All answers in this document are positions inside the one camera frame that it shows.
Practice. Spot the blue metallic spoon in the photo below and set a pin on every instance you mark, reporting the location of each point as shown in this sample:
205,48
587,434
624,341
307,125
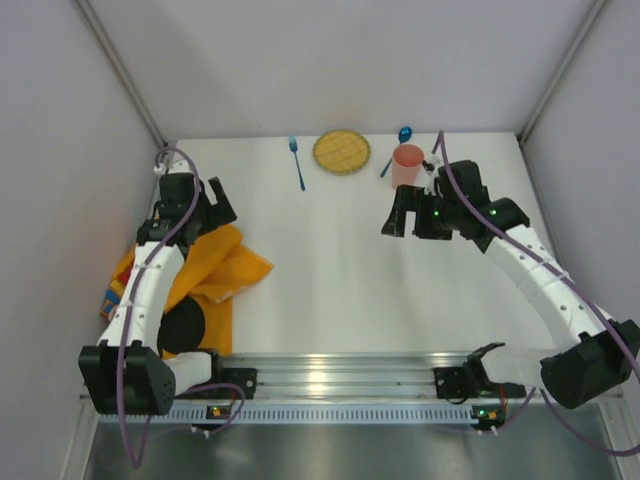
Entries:
404,136

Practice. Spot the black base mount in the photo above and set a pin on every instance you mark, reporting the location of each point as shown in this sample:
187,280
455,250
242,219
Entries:
458,384
225,371

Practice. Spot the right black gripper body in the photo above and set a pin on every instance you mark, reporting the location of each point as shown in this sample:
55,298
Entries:
416,212

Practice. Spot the pink plastic cup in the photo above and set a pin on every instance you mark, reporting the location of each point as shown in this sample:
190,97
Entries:
406,164

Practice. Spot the orange cartoon mouse placemat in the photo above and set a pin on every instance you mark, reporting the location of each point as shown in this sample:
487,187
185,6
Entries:
198,312

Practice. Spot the yellow woven round plate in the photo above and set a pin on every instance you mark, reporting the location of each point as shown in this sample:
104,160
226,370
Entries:
341,152

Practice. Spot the aluminium mounting rail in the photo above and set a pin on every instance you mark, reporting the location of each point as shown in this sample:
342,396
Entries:
328,377

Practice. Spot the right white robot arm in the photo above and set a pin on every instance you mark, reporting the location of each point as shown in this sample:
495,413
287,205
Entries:
586,359

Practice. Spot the grey slotted cable duct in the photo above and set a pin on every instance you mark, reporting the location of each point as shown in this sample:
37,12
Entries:
333,414

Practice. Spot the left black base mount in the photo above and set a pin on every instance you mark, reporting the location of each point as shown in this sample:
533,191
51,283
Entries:
225,371

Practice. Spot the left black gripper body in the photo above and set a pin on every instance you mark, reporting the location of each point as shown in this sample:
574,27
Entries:
208,213

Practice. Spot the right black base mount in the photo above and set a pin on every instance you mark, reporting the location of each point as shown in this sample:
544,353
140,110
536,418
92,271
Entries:
458,384

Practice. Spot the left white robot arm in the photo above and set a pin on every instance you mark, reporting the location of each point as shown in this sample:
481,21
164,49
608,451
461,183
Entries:
124,372

